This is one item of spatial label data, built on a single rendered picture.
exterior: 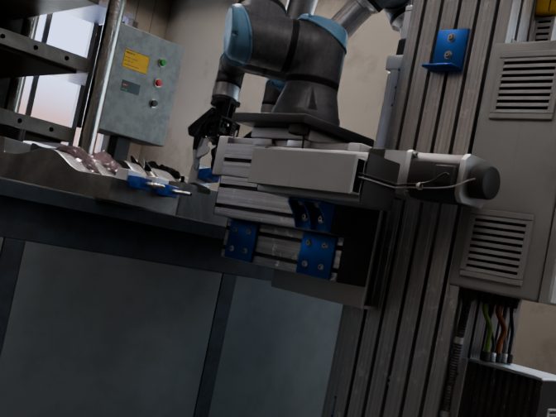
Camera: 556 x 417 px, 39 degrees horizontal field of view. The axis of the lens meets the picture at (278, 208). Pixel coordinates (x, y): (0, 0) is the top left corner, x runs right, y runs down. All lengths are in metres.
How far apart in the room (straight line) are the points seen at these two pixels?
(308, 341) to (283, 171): 1.09
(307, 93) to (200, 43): 4.16
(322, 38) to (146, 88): 1.46
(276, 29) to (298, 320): 1.04
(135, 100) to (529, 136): 1.86
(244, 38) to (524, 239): 0.69
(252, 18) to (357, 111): 2.89
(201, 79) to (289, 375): 3.53
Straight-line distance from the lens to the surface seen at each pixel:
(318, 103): 1.67
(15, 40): 2.78
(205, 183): 2.17
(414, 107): 1.71
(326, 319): 2.52
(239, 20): 1.69
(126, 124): 3.03
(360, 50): 4.67
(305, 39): 1.71
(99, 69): 2.84
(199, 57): 5.77
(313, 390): 2.55
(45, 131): 2.81
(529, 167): 1.48
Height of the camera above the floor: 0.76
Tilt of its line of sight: 3 degrees up
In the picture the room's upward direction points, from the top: 11 degrees clockwise
